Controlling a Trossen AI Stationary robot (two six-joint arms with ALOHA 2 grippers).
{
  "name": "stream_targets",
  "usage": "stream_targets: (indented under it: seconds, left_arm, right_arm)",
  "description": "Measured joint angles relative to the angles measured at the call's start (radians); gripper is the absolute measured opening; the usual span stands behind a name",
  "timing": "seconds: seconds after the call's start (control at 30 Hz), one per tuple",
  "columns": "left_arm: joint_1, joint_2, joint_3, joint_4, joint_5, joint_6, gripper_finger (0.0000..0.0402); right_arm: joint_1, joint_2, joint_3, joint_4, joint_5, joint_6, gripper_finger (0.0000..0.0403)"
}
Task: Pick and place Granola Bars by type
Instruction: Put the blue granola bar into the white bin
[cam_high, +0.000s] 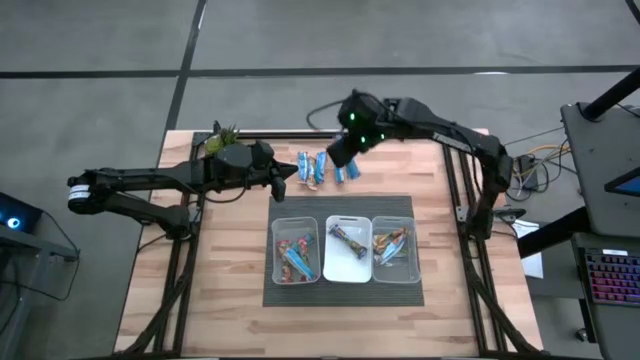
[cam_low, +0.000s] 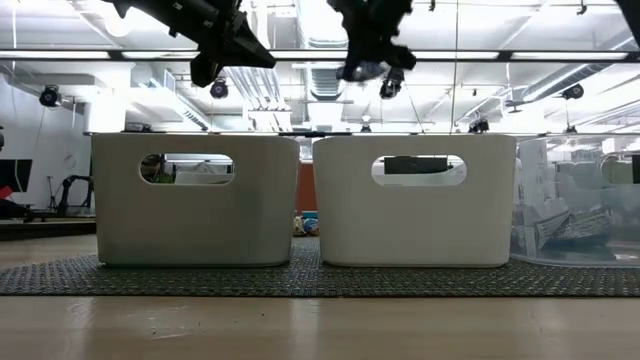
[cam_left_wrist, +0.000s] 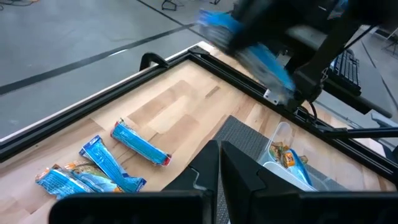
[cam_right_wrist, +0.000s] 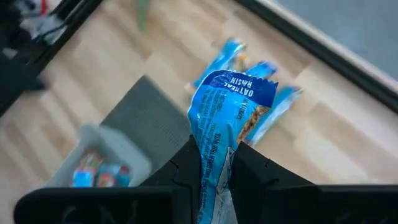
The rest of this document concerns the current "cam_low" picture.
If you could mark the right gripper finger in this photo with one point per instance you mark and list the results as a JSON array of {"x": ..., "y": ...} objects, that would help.
[
  {"x": 356, "y": 50},
  {"x": 377, "y": 50}
]

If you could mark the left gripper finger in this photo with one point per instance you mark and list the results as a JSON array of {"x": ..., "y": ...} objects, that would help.
[
  {"x": 247, "y": 40},
  {"x": 240, "y": 55}
]

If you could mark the brown granola bar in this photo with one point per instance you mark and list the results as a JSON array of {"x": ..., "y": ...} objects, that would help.
[
  {"x": 590, "y": 225},
  {"x": 550, "y": 227}
]

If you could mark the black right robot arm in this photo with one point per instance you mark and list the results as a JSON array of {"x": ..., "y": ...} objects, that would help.
[{"x": 631, "y": 15}]

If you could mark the black background robot arm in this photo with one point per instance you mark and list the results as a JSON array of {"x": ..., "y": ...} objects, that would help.
[{"x": 75, "y": 180}]

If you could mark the blue wrapped granola bar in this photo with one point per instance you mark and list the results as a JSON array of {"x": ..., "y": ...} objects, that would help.
[{"x": 312, "y": 225}]

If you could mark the black ceiling spot lamp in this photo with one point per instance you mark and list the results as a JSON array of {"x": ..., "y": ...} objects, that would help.
[
  {"x": 390, "y": 89},
  {"x": 573, "y": 92},
  {"x": 479, "y": 127},
  {"x": 50, "y": 96},
  {"x": 219, "y": 89}
]

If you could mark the black background screen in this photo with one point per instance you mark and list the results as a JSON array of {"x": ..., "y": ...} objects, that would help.
[{"x": 415, "y": 166}]

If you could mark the black overhead crossbar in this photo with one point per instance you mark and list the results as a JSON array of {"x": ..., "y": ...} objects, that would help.
[{"x": 505, "y": 55}]

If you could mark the frosted translucent plastic bin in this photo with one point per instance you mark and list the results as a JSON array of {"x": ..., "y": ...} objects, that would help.
[{"x": 200, "y": 225}]

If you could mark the white plastic bin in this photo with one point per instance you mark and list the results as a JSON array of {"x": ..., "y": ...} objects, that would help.
[{"x": 415, "y": 225}]

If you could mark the clear plastic bin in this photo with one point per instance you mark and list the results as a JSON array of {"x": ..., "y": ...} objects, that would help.
[{"x": 550, "y": 165}]

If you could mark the dark woven placemat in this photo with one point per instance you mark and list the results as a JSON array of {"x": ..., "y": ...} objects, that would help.
[{"x": 300, "y": 282}]

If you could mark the black red background panel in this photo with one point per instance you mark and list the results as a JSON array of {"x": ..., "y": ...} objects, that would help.
[{"x": 15, "y": 172}]

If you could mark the dark background bench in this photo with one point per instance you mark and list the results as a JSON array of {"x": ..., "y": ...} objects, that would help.
[{"x": 45, "y": 229}]

